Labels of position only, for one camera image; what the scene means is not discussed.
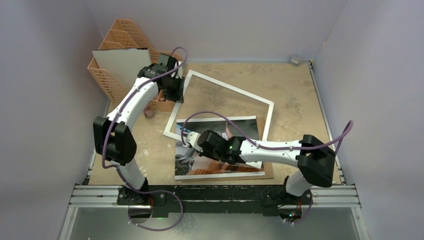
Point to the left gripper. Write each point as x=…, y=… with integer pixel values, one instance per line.
x=177, y=96

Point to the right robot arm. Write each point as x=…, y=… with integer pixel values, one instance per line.
x=314, y=160

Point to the printed photo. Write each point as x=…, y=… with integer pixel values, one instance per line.
x=189, y=165

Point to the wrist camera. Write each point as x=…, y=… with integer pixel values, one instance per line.
x=164, y=64
x=191, y=141

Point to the pink capped small bottle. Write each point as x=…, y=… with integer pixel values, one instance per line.
x=148, y=112

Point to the small clear jar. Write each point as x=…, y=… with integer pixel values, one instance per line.
x=296, y=59

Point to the white board in organizer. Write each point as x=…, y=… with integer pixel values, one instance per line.
x=123, y=64

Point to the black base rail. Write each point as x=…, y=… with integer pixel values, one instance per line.
x=215, y=199

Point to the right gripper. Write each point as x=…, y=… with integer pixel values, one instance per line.
x=201, y=142

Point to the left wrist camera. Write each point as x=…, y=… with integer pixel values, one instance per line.
x=164, y=64

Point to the white wooden picture frame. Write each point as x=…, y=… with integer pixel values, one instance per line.
x=236, y=96

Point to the brown cardboard backing board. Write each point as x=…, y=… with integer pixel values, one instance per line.
x=267, y=166

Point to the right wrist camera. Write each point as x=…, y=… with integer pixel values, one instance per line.
x=191, y=141

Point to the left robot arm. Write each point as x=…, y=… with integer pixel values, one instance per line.
x=113, y=138

